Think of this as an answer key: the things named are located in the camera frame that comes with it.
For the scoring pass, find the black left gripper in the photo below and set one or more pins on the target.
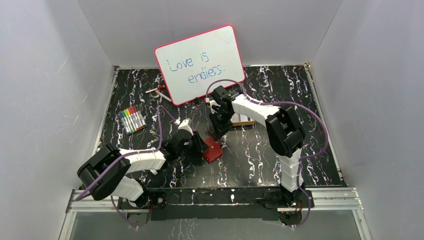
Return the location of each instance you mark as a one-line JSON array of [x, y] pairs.
[[199, 145]]

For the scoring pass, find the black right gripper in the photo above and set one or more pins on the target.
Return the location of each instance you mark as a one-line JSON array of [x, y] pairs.
[[220, 129]]

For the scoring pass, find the red card holder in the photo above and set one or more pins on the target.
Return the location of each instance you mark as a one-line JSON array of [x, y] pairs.
[[214, 150]]

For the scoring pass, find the orange oval tray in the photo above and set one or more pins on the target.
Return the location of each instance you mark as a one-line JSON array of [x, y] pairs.
[[243, 123]]

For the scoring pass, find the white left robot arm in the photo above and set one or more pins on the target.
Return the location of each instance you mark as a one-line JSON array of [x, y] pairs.
[[105, 173]]

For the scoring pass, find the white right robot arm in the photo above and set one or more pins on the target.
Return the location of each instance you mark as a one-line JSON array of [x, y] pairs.
[[285, 134]]

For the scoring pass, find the pack of coloured markers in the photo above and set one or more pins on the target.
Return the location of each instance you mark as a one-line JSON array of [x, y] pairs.
[[132, 119]]

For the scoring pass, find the white marker pen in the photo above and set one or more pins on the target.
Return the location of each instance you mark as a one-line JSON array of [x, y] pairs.
[[163, 96]]

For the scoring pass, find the red capped marker pen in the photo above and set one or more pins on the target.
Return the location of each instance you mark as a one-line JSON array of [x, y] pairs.
[[155, 89]]

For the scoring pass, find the pink framed whiteboard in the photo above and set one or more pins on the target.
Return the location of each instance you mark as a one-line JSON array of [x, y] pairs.
[[190, 65]]

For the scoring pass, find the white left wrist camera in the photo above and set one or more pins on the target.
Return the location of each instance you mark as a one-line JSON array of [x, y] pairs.
[[185, 124]]

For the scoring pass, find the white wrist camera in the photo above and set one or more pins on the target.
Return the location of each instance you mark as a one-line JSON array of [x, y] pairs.
[[214, 106], [185, 124]]

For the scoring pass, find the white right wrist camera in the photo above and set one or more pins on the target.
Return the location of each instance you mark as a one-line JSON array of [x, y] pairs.
[[214, 106]]

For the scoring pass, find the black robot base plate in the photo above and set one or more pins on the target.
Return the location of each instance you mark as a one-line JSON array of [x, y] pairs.
[[271, 203]]

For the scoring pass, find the aluminium frame rail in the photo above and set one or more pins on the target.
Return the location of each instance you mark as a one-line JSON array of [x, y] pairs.
[[325, 199]]

